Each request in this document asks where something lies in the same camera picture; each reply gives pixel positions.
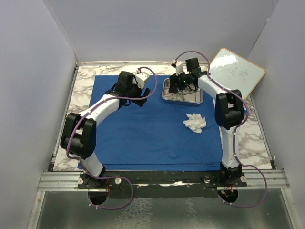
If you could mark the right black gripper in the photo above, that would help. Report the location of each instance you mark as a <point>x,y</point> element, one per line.
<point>174,79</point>

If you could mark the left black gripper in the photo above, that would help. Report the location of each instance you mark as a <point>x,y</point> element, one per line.
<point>146,92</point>

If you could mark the purple patterned packet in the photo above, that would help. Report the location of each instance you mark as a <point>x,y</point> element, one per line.
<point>170,96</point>

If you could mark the stainless steel instrument tray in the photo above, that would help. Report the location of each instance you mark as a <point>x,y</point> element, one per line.
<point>166,87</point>

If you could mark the blue surgical drape cloth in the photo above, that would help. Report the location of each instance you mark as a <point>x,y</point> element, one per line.
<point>153,137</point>

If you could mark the white gauze pieces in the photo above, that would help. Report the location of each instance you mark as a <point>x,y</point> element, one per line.
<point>195,122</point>

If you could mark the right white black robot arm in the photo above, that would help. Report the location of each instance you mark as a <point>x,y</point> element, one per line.
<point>229,112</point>

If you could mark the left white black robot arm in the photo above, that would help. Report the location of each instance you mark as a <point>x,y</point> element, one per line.
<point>79,134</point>

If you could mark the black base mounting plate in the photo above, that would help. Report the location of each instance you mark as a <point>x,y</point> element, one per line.
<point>122,184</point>

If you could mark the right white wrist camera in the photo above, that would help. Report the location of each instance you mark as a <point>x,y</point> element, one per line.
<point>179,68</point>

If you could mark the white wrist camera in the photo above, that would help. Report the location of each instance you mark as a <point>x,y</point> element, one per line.
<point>140,79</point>
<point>179,68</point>

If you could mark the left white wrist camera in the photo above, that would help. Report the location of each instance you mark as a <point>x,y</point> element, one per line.
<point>140,79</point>

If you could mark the small whiteboard with wooden frame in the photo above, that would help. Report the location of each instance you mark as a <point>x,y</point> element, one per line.
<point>235,72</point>

